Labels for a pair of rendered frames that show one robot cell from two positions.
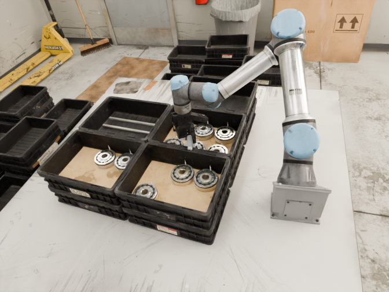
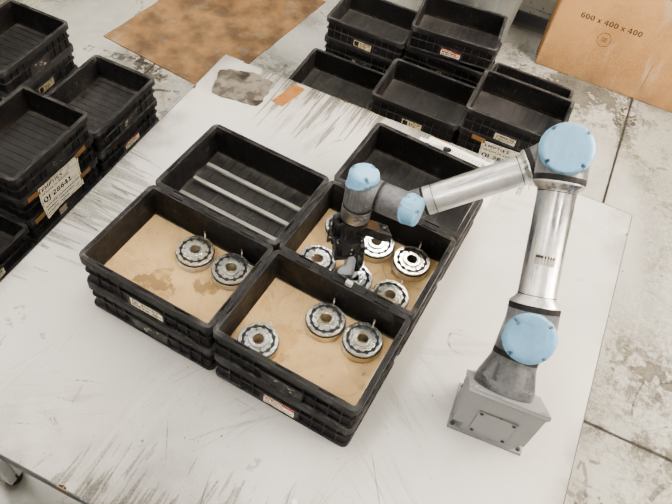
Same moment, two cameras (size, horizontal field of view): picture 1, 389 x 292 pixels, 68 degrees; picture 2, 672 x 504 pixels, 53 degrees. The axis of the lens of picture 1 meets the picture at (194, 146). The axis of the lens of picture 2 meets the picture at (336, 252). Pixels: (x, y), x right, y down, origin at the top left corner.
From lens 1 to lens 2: 0.56 m
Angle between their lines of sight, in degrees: 10
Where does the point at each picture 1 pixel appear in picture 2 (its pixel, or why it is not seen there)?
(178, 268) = (285, 471)
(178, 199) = (309, 363)
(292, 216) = (481, 433)
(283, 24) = (560, 148)
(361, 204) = (607, 416)
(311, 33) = (635, 37)
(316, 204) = (524, 428)
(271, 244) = (436, 468)
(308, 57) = (614, 82)
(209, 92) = (410, 214)
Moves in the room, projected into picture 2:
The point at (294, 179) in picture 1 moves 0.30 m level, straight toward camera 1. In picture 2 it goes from (501, 384) to (448, 490)
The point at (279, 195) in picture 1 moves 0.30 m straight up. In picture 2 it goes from (472, 401) to (512, 339)
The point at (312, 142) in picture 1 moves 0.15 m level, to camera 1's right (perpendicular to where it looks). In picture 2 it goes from (545, 348) to (612, 355)
